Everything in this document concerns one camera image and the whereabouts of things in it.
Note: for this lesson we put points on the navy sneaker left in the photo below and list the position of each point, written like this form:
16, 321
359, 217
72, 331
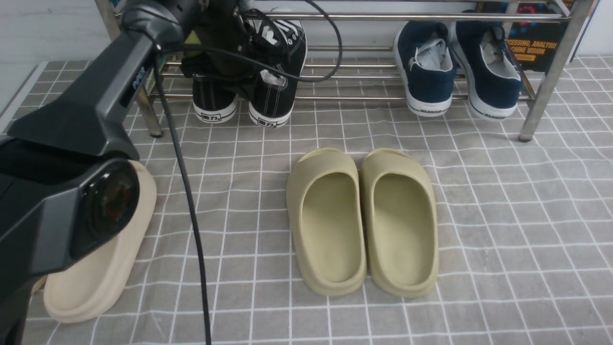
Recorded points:
427, 68

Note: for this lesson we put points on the olive green slipper right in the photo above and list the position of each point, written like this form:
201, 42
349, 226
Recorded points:
399, 209

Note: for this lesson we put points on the navy sneaker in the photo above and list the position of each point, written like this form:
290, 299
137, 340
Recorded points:
494, 83
427, 68

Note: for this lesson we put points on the olive green slipper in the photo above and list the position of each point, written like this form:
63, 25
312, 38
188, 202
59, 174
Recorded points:
323, 205
399, 209

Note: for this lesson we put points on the steel shoe rack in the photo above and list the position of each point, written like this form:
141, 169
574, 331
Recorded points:
577, 18

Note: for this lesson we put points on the black canvas sneaker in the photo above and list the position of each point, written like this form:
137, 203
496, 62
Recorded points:
212, 103
283, 45

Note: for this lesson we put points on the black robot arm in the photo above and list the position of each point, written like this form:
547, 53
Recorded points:
68, 186

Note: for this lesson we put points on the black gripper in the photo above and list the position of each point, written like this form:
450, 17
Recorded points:
220, 43

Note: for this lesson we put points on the grey checkered floor cloth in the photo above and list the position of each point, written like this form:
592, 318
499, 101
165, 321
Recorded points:
525, 229

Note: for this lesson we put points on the olive green slipper left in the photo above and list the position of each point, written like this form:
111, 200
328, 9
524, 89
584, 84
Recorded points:
323, 205

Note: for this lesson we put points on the navy sneaker right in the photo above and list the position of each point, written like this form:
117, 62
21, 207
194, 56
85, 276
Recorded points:
494, 83

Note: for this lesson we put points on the cream slipper right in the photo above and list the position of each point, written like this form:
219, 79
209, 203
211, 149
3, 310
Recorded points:
93, 285

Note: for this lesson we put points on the dark printed book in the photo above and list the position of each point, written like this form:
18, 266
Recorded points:
534, 44

